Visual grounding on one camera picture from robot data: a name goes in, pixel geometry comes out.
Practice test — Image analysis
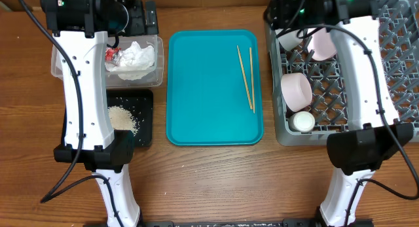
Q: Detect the white paper cup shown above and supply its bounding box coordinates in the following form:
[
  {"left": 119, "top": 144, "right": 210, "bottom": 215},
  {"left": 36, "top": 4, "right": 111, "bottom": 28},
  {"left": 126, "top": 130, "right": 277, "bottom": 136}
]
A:
[{"left": 289, "top": 111, "right": 316, "bottom": 132}]

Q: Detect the pile of rice grains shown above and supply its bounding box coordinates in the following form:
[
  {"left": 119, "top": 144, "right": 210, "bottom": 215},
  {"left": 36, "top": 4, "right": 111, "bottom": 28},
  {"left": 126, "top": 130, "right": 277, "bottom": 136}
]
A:
[{"left": 108, "top": 106, "right": 138, "bottom": 135}]

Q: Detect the grey round bowl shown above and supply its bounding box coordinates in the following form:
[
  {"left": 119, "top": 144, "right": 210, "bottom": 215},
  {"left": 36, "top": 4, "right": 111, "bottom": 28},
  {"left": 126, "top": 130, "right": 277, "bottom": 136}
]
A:
[{"left": 275, "top": 30, "right": 302, "bottom": 51}]

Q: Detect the black rail at table edge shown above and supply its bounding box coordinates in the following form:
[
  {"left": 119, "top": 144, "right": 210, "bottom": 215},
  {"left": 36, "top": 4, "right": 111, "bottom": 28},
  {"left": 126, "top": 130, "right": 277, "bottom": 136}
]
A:
[{"left": 83, "top": 218, "right": 374, "bottom": 227}]

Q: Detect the red foil snack wrapper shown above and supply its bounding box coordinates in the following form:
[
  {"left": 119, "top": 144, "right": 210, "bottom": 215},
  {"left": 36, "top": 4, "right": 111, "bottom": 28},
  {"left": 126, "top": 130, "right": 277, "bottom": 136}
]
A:
[{"left": 105, "top": 47, "right": 121, "bottom": 65}]

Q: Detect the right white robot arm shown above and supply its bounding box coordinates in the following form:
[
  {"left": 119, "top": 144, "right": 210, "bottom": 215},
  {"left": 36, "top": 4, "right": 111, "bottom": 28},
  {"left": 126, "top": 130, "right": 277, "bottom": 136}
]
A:
[{"left": 263, "top": 0, "right": 418, "bottom": 226}]

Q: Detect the clear plastic waste bin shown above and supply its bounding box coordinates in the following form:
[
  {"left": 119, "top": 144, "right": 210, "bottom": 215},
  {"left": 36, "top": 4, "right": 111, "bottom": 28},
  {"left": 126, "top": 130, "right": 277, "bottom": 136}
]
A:
[{"left": 55, "top": 31, "right": 164, "bottom": 90}]

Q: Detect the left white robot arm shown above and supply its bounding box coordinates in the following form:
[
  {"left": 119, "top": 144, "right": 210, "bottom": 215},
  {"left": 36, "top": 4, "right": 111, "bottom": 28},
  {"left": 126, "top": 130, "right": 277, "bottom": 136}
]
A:
[{"left": 40, "top": 0, "right": 158, "bottom": 226}]

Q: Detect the small pink bowl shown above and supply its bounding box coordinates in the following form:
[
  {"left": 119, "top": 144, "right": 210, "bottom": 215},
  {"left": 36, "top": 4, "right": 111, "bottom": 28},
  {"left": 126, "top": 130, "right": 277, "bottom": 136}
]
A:
[{"left": 281, "top": 73, "right": 313, "bottom": 112}]

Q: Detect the large white round plate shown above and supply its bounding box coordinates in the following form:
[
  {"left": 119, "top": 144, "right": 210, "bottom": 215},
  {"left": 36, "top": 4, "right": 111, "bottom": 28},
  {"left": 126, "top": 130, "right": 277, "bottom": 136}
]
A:
[{"left": 307, "top": 28, "right": 337, "bottom": 61}]

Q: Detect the black tray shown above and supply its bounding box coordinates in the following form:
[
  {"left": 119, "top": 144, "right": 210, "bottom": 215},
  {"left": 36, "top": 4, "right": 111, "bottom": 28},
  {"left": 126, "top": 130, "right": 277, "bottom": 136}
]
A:
[{"left": 57, "top": 90, "right": 153, "bottom": 152}]

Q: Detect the crumpled white tissue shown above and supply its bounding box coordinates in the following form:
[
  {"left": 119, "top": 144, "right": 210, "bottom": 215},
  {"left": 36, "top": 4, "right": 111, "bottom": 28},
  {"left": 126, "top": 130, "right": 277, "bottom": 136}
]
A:
[{"left": 105, "top": 41, "right": 155, "bottom": 80}]

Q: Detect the teal plastic tray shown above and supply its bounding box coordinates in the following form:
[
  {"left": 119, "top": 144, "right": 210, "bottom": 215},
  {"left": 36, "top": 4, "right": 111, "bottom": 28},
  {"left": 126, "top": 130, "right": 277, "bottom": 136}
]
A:
[{"left": 166, "top": 29, "right": 264, "bottom": 146}]

